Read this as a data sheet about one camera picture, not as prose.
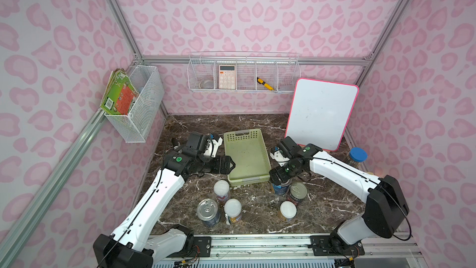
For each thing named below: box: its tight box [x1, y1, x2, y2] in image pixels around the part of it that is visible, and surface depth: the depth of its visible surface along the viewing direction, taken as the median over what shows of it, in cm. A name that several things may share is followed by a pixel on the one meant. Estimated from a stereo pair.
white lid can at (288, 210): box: [279, 200, 297, 222], surface depth 78 cm
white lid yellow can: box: [223, 198, 243, 223], surface depth 72 cm
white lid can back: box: [213, 179, 230, 202], surface depth 79 cm
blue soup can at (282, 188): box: [272, 179, 292, 196], surface depth 82 cm
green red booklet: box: [99, 65, 152, 130], surface depth 73 cm
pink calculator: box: [218, 64, 236, 90], surface depth 97 cm
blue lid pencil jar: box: [348, 147, 369, 169], surface depth 80 cm
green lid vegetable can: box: [288, 181, 308, 203], surface depth 80 cm
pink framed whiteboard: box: [284, 78, 360, 152], surface depth 92 cm
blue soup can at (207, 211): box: [196, 198, 221, 228], surface depth 75 cm
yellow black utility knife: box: [256, 76, 275, 91], surface depth 100 cm
